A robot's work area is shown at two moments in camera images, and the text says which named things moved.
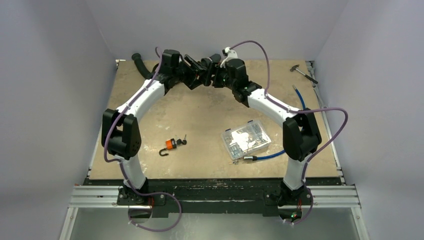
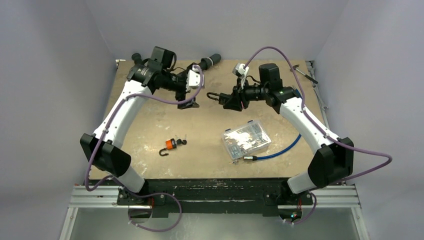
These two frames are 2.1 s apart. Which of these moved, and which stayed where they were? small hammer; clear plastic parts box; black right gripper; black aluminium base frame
Moved: black right gripper
Stayed: clear plastic parts box; black aluminium base frame; small hammer
